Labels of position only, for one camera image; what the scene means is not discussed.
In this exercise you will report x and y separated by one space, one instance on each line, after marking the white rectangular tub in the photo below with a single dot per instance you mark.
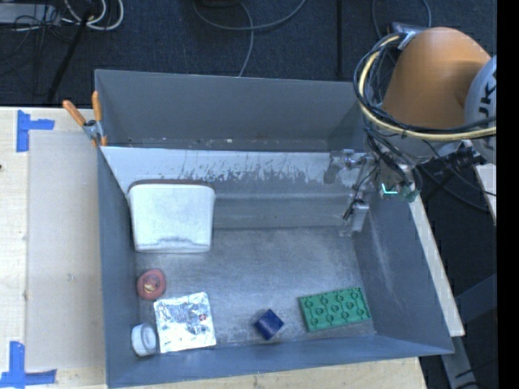
172 217

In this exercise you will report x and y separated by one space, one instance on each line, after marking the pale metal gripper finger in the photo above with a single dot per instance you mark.
357 216
344 164

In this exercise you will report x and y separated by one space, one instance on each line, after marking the pale flat board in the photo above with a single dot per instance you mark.
61 237

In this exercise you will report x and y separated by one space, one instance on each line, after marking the silver foil packet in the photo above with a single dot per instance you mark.
184 322

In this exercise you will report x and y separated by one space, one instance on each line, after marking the grey metal bin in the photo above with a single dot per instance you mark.
259 257

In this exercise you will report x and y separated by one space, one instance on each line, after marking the white tape roll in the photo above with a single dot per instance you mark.
142 340

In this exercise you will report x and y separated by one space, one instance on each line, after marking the blue cube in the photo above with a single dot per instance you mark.
268 324

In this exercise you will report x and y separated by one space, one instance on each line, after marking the green flat block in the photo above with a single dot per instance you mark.
334 309

